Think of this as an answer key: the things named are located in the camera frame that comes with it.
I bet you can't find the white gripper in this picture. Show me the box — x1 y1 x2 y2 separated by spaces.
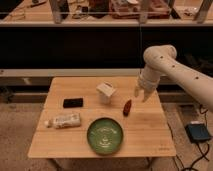
134 70 159 102

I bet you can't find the dark red pepper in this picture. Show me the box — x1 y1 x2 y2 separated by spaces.
123 99 132 116

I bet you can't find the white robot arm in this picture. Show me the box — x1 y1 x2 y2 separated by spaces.
135 45 213 112

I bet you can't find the green ceramic bowl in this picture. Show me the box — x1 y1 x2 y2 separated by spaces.
87 117 124 155

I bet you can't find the white carton box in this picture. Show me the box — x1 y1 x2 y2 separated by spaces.
96 82 116 104

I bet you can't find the wooden table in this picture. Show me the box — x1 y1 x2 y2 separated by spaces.
28 77 176 158

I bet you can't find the black rectangular block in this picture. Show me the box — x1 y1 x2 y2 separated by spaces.
63 98 83 108

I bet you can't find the white squeeze tube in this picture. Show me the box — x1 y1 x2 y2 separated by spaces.
44 113 81 129

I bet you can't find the background workbench shelf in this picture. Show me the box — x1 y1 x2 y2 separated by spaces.
0 0 213 27

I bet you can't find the black cable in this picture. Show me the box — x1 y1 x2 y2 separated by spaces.
166 104 213 171

